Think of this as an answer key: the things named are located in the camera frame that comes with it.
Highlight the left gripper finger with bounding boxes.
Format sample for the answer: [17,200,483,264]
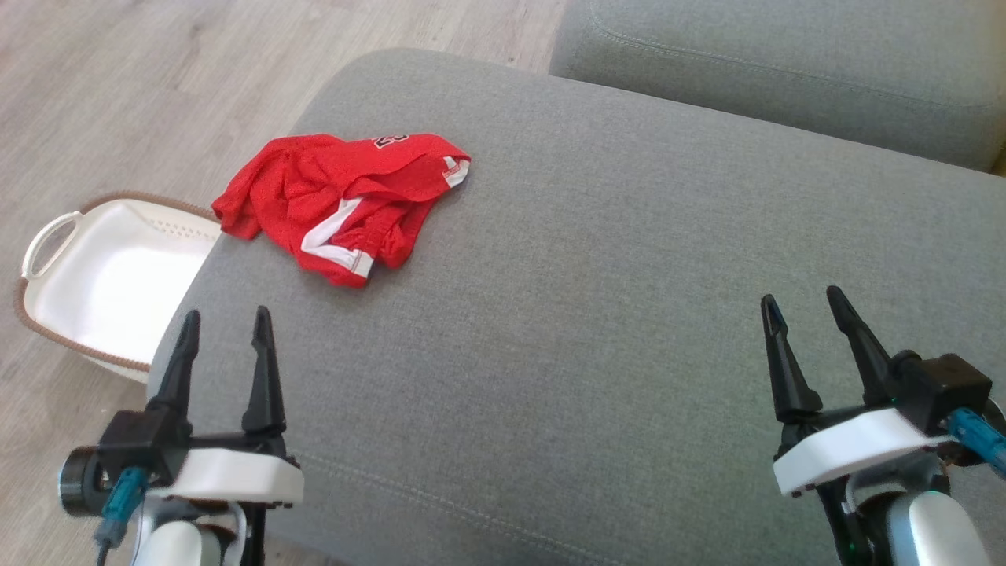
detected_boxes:
[241,306,288,438]
[148,309,202,418]

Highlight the grey sofa seat cushion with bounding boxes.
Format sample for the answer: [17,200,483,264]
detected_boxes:
[148,47,1006,566]

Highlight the grey sofa back cushion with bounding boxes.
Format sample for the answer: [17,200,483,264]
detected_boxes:
[549,0,1006,174]

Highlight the red mesh shorts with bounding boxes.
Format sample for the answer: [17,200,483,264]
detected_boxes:
[211,132,472,289]

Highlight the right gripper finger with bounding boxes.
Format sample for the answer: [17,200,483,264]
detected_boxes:
[826,285,897,409]
[760,294,824,426]

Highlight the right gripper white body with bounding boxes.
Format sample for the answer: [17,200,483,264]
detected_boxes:
[773,406,942,498]

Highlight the right cable with teal plug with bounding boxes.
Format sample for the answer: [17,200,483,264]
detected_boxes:
[946,406,1006,481]

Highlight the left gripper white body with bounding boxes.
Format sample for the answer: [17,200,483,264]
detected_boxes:
[145,430,306,509]

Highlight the white laundry basket brown rim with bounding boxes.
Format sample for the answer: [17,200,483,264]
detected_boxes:
[13,191,225,384]

